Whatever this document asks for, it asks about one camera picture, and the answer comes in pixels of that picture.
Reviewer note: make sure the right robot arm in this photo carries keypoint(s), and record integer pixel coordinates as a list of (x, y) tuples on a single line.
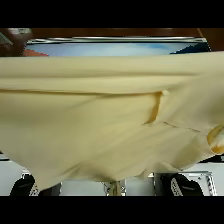
[(185, 187)]

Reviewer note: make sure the silver frame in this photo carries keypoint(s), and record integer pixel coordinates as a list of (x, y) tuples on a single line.
[(115, 189)]

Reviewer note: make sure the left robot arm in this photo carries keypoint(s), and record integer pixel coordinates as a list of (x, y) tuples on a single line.
[(22, 186)]

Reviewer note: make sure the cream T-shirt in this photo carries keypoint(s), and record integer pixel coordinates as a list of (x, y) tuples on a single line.
[(100, 126)]

